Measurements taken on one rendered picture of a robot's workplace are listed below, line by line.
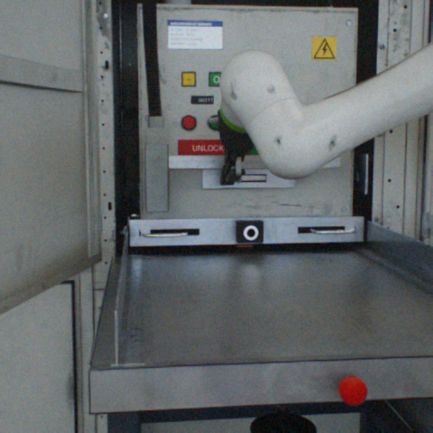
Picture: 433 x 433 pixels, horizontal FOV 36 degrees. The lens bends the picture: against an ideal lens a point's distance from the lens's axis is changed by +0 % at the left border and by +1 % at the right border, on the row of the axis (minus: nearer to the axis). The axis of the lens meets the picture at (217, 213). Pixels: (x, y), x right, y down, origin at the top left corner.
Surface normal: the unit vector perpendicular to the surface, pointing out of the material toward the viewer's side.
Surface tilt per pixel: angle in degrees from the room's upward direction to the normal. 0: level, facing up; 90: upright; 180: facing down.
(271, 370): 90
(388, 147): 90
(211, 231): 90
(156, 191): 90
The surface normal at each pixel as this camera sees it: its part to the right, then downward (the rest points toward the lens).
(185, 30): 0.11, 0.12
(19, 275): 0.98, 0.03
